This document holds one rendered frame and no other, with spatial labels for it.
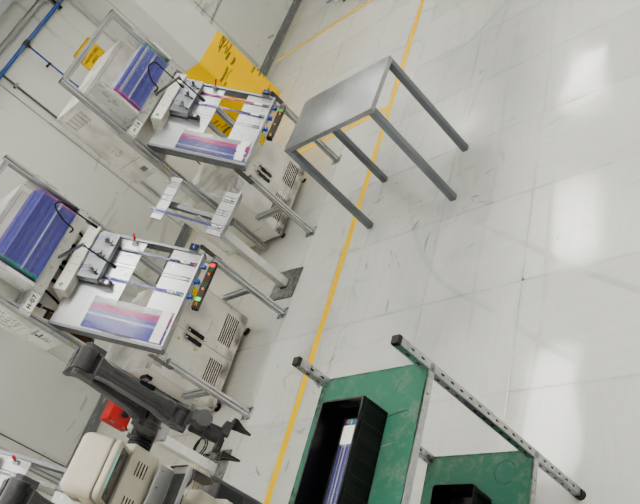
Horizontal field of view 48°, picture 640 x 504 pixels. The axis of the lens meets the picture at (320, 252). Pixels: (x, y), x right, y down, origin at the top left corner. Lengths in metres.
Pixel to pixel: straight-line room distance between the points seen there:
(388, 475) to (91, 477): 0.99
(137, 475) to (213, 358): 2.16
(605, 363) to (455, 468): 0.77
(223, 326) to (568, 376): 2.47
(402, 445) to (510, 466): 0.64
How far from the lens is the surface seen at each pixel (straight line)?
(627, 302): 3.19
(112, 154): 5.36
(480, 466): 2.68
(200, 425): 2.41
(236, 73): 7.32
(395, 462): 2.06
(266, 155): 5.50
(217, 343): 4.75
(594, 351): 3.13
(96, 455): 2.54
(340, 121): 4.02
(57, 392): 5.98
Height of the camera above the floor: 2.37
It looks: 29 degrees down
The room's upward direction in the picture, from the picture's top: 49 degrees counter-clockwise
